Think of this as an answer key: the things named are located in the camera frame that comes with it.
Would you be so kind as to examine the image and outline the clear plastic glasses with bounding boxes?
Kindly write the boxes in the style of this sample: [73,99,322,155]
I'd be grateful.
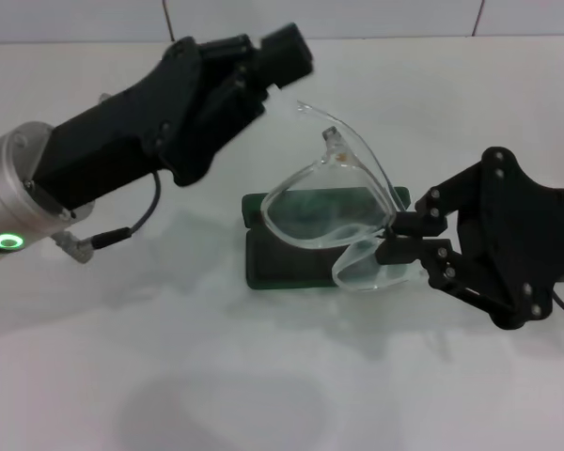
[260,86,417,293]

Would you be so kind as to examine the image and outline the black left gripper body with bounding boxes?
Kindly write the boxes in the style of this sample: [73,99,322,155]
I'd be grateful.
[31,37,209,212]

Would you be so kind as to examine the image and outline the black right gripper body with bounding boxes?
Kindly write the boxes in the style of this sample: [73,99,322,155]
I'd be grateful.
[454,146,564,331]

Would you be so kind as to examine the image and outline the green glasses case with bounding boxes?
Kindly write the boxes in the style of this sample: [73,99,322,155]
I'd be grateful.
[241,186,411,291]

